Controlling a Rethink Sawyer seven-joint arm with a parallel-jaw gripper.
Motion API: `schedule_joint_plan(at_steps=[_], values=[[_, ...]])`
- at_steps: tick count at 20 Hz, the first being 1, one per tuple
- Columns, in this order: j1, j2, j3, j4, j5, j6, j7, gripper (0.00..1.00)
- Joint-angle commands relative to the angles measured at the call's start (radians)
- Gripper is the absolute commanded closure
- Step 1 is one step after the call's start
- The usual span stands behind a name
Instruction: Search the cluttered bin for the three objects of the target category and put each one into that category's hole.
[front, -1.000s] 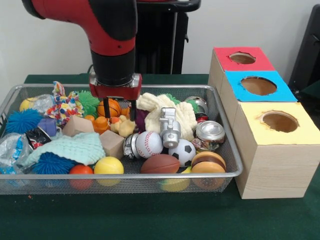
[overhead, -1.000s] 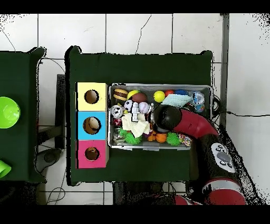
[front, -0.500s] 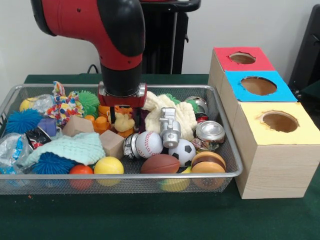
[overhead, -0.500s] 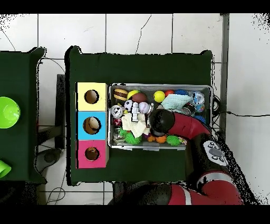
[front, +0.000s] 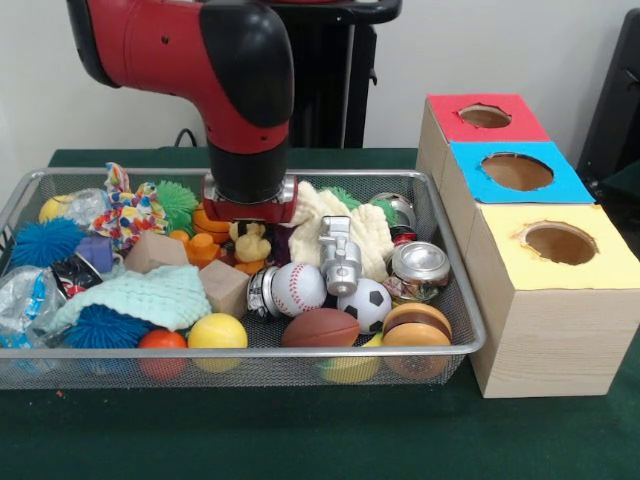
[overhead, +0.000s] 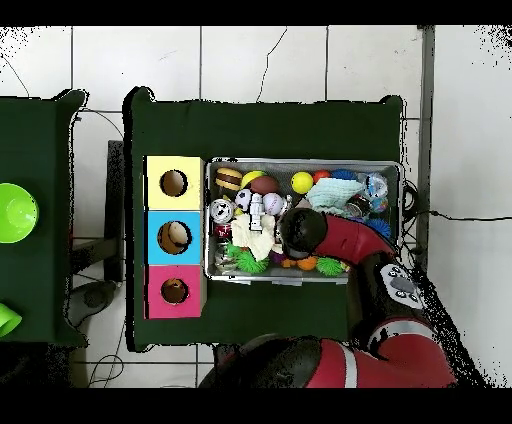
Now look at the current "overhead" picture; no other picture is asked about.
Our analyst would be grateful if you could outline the brown monkey plush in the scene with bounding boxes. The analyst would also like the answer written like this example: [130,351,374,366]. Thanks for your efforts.
[163,278,188,298]

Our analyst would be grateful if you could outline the wooden box with three holes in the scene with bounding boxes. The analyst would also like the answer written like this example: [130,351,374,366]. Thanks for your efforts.
[142,154,209,321]

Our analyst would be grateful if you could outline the silver robot figure toy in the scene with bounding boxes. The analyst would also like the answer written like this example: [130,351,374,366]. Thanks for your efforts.
[248,192,265,232]

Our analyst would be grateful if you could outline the black and white soccer ball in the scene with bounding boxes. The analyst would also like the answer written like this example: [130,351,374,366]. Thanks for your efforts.
[234,188,254,212]

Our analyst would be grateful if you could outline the white baseball toy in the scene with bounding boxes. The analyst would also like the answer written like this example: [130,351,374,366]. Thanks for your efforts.
[262,192,285,216]

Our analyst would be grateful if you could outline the cream knitted cloth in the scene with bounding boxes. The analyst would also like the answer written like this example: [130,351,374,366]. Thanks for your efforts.
[230,213,283,261]

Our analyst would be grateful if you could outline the brown ball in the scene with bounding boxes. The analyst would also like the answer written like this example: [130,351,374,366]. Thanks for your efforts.
[248,175,281,196]

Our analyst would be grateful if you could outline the crushed silver drink can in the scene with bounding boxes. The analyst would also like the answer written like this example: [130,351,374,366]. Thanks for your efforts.
[209,198,235,223]

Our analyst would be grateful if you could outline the wooden toy hamburger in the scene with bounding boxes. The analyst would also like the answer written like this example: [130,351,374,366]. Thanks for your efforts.
[214,166,244,192]

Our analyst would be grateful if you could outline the green spiky rubber ball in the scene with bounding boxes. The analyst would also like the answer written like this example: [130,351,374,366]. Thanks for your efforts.
[235,249,270,275]

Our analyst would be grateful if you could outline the mint green knitted cloth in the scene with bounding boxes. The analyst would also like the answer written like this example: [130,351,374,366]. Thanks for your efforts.
[305,177,365,217]

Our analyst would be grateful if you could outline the dark green table cloth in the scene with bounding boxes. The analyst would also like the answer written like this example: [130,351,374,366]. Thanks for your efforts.
[0,89,89,348]
[123,85,404,353]

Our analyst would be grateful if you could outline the beige round toy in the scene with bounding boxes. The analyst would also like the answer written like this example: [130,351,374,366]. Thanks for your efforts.
[166,222,191,247]

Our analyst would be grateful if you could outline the blue spiky rubber ball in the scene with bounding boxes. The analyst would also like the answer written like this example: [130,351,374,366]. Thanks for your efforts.
[365,217,392,240]

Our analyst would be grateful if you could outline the black flat panel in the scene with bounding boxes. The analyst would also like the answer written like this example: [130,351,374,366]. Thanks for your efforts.
[104,139,126,283]

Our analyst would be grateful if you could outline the grey oval base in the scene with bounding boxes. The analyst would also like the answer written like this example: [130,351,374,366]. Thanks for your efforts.
[66,279,118,326]

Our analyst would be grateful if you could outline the lime green plastic bowl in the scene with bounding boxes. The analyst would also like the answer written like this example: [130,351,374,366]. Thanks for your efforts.
[0,182,40,244]

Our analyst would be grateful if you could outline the light green toy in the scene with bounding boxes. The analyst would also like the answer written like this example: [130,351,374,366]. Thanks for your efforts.
[0,302,24,338]

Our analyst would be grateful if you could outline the silver wire mesh bin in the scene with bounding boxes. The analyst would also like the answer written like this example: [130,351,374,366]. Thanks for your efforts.
[204,156,403,286]

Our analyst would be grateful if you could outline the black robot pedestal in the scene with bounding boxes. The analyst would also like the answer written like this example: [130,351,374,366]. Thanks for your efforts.
[212,342,249,366]

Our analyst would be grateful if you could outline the grey metal rail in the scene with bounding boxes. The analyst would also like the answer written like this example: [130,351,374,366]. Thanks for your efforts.
[412,25,436,273]

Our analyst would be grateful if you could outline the long black cable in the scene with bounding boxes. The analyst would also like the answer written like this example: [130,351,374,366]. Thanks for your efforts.
[415,209,512,222]

